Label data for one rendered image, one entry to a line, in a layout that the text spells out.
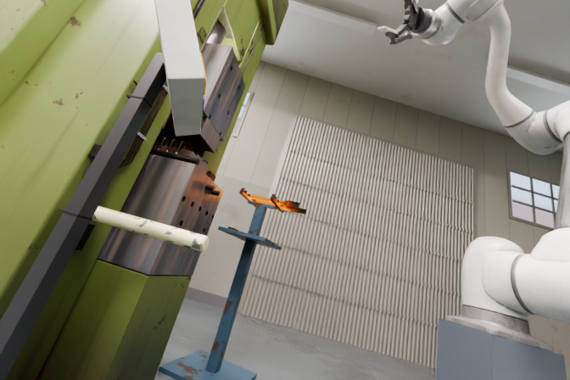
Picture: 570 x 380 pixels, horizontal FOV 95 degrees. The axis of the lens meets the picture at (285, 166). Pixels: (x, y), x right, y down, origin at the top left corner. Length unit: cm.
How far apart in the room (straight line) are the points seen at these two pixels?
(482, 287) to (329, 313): 292
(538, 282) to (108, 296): 128
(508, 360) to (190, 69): 104
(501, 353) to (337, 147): 351
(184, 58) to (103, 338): 94
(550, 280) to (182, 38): 104
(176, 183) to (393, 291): 342
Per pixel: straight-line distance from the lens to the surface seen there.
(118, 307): 118
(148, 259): 114
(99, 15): 147
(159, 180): 120
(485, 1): 121
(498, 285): 99
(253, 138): 405
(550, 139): 135
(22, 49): 144
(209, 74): 139
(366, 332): 398
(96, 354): 122
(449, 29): 123
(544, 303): 95
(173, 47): 70
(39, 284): 76
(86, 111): 113
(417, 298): 425
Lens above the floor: 61
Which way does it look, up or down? 21 degrees up
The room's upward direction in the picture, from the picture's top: 16 degrees clockwise
